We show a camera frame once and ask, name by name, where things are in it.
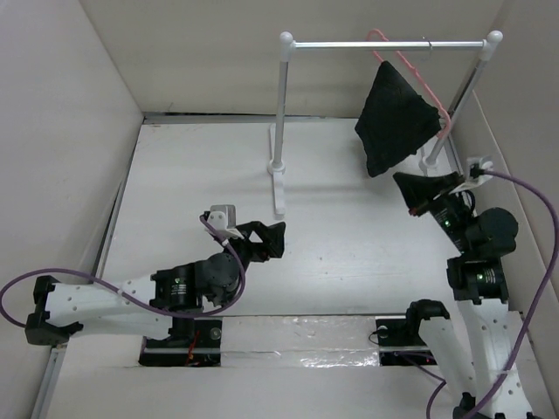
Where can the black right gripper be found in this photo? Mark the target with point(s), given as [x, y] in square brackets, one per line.
[420, 188]

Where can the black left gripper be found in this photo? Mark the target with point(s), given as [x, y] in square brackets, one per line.
[270, 236]

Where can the black trousers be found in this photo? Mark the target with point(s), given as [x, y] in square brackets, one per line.
[395, 121]

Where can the pink plastic hanger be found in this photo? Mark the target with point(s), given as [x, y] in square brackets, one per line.
[445, 130]

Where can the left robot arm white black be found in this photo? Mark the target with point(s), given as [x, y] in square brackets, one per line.
[161, 306]

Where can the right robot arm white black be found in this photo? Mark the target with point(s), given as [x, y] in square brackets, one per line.
[482, 384]

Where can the silver foil tape strip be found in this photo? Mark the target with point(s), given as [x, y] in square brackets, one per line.
[298, 341]

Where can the white metal clothes rack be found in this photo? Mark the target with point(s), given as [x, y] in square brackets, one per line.
[276, 167]

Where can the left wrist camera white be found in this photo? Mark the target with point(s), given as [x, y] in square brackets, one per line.
[222, 217]

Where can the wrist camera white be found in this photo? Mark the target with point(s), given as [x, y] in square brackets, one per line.
[222, 217]
[478, 170]

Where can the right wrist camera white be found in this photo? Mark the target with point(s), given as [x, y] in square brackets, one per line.
[478, 170]

